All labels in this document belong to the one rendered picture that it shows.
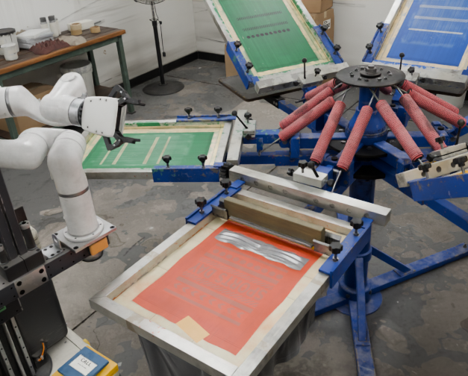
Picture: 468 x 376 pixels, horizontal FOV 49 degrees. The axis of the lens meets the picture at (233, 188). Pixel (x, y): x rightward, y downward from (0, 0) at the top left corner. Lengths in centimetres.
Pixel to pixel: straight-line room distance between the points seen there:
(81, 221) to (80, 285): 172
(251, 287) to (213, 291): 12
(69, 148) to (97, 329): 165
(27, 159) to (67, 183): 13
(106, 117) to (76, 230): 47
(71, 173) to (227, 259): 60
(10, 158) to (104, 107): 37
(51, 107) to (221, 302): 76
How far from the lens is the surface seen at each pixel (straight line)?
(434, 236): 363
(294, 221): 179
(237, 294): 166
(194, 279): 174
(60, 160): 156
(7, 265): 163
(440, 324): 302
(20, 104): 153
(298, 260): 178
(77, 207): 164
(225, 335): 155
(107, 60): 623
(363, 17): 600
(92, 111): 138
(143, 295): 171
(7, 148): 162
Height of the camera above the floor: 208
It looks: 31 degrees down
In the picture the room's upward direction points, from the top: 4 degrees counter-clockwise
